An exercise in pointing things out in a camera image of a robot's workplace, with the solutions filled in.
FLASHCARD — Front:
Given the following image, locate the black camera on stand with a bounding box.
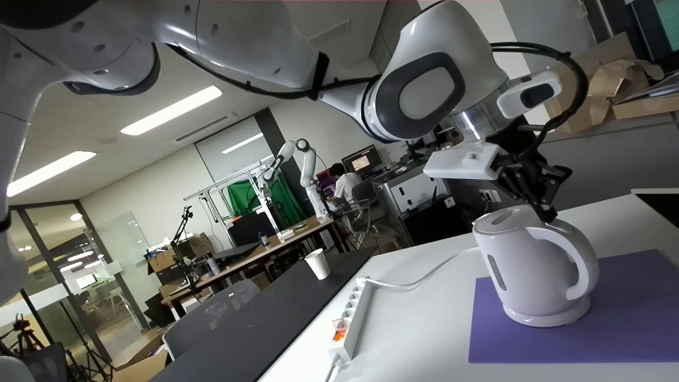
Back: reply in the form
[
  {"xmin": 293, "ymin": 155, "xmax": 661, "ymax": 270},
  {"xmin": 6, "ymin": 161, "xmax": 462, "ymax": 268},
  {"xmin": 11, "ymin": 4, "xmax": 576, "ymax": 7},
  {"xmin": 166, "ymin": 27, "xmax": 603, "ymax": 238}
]
[{"xmin": 170, "ymin": 203, "xmax": 198, "ymax": 246}]

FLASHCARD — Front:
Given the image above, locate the white wall outlet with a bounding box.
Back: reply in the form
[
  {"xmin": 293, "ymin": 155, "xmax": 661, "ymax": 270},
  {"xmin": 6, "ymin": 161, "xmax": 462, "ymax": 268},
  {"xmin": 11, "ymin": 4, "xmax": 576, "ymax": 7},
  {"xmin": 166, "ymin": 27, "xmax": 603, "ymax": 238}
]
[{"xmin": 479, "ymin": 187, "xmax": 505, "ymax": 208}]

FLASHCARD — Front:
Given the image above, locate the white power strip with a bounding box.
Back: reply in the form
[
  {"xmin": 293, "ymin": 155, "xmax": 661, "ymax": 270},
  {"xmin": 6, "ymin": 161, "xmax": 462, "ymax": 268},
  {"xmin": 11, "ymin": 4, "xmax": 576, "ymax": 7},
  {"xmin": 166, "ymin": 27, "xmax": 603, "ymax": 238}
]
[{"xmin": 327, "ymin": 273, "xmax": 375, "ymax": 362}]

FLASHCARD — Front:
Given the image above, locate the white cabinet with handles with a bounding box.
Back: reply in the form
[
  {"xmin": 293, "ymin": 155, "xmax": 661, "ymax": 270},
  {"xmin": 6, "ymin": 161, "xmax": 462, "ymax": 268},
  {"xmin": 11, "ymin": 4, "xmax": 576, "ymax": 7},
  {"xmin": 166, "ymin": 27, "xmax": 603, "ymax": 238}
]
[{"xmin": 375, "ymin": 161, "xmax": 456, "ymax": 219}]

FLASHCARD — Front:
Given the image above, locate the seated person in white shirt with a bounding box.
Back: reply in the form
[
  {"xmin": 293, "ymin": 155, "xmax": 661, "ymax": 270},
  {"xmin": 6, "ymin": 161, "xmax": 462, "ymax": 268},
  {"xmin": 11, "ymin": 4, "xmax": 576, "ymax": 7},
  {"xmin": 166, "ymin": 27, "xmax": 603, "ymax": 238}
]
[{"xmin": 327, "ymin": 161, "xmax": 368, "ymax": 214}]

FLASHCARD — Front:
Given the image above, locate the white kettle power cable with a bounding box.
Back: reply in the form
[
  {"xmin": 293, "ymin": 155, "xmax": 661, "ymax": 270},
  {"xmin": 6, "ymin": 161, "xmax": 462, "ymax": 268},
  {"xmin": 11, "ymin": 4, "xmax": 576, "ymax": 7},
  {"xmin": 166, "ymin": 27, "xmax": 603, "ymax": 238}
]
[{"xmin": 364, "ymin": 246, "xmax": 484, "ymax": 292}]

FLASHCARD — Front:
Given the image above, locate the grey partition wall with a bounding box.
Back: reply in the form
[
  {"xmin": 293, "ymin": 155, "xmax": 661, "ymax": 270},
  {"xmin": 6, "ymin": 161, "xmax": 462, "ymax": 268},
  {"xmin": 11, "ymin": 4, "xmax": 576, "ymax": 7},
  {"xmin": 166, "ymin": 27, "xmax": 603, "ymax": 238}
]
[{"xmin": 441, "ymin": 114, "xmax": 679, "ymax": 217}]

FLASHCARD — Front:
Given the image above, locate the black computer monitor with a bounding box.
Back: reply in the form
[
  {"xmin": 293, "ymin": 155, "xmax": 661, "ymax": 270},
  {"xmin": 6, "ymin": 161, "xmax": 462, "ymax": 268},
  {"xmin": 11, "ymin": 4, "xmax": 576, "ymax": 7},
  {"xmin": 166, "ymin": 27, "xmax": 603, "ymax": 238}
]
[{"xmin": 340, "ymin": 143, "xmax": 385, "ymax": 176}]

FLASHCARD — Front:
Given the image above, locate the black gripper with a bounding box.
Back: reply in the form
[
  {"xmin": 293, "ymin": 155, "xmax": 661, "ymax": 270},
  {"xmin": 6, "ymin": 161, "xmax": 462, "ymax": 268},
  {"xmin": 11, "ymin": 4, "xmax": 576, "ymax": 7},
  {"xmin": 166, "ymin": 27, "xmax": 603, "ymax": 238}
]
[{"xmin": 486, "ymin": 123, "xmax": 576, "ymax": 225}]

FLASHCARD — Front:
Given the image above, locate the black camera tripod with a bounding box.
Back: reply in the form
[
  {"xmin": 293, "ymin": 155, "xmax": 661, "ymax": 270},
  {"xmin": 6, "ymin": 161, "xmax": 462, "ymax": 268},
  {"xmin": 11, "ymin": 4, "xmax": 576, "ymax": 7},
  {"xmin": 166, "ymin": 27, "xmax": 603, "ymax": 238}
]
[{"xmin": 0, "ymin": 262, "xmax": 115, "ymax": 382}]

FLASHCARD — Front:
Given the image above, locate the purple table mat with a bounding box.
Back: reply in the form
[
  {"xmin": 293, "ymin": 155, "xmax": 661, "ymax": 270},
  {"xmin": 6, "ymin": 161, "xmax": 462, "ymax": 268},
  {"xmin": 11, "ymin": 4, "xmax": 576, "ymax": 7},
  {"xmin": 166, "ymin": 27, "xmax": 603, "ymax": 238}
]
[{"xmin": 467, "ymin": 247, "xmax": 679, "ymax": 367}]

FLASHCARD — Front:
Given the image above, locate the white power strip cord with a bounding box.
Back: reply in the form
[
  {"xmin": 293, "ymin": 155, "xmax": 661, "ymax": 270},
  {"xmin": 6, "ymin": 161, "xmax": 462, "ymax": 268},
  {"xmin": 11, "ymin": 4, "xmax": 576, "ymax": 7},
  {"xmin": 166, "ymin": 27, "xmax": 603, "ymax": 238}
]
[{"xmin": 322, "ymin": 352, "xmax": 344, "ymax": 382}]

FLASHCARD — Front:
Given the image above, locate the white electric kettle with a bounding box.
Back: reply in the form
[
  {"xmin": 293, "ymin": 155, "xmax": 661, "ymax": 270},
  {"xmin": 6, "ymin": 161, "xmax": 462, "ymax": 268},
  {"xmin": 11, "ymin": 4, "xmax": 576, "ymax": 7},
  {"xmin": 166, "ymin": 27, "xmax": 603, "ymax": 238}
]
[{"xmin": 471, "ymin": 203, "xmax": 601, "ymax": 330}]

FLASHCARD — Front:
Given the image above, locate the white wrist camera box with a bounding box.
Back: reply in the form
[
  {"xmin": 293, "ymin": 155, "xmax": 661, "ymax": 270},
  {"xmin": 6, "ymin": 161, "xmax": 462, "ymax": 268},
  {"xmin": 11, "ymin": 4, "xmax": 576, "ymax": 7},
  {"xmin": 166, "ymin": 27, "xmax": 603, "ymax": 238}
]
[{"xmin": 423, "ymin": 139, "xmax": 509, "ymax": 181}]

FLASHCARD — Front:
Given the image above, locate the brown cardboard floor box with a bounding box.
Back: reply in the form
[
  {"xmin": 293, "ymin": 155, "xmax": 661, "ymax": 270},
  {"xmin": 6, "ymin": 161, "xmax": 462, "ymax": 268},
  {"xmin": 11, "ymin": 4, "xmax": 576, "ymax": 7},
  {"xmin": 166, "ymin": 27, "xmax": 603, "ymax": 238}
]
[{"xmin": 111, "ymin": 330, "xmax": 173, "ymax": 382}]

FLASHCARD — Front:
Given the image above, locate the white paper cup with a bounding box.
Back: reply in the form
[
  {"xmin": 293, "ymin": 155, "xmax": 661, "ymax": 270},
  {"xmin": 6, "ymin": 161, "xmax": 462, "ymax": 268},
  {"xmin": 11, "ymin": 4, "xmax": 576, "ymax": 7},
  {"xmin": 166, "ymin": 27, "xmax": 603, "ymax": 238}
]
[{"xmin": 303, "ymin": 246, "xmax": 333, "ymax": 282}]

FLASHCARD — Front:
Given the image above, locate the green screen cloth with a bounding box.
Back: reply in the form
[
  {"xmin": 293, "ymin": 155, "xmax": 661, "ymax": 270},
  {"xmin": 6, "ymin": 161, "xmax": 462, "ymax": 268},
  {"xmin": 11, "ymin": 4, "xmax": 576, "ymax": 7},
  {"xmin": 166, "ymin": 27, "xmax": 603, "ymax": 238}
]
[{"xmin": 224, "ymin": 174, "xmax": 307, "ymax": 230}]

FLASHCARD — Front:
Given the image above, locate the long wooden work table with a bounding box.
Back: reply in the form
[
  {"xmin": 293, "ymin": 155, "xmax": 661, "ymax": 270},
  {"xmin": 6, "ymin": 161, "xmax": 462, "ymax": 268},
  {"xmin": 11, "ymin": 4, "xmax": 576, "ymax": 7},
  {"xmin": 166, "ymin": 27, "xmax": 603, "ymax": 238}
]
[{"xmin": 159, "ymin": 217, "xmax": 336, "ymax": 313}]

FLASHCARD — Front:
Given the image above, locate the short ceiling light panel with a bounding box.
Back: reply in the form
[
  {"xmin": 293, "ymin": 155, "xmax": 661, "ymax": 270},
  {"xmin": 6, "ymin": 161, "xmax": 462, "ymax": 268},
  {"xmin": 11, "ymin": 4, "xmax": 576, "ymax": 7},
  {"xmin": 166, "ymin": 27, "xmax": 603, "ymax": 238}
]
[{"xmin": 119, "ymin": 83, "xmax": 225, "ymax": 138}]

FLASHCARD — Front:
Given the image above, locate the large open cardboard box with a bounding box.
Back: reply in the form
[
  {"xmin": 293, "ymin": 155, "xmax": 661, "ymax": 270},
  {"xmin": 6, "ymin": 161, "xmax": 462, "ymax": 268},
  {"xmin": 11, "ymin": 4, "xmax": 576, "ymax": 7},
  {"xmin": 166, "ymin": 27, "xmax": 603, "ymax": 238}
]
[{"xmin": 539, "ymin": 29, "xmax": 679, "ymax": 138}]

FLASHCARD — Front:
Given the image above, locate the long ceiling light panel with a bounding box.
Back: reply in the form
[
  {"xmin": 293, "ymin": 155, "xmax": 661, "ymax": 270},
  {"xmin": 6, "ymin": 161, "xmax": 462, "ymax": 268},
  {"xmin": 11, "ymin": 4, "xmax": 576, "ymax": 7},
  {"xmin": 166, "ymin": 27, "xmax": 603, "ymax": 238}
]
[{"xmin": 5, "ymin": 148, "xmax": 98, "ymax": 199}]

